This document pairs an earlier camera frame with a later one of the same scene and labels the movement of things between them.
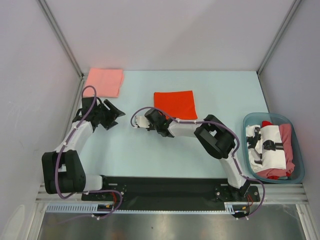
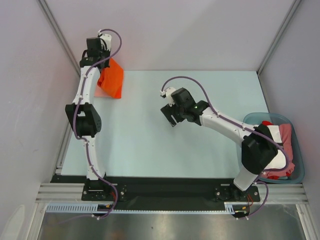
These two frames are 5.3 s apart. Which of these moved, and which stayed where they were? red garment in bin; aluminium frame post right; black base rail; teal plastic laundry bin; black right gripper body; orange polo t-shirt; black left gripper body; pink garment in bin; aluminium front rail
Moved: orange polo t-shirt; black right gripper body; black left gripper body
Stayed: black base rail; aluminium frame post right; pink garment in bin; teal plastic laundry bin; aluminium front rail; red garment in bin
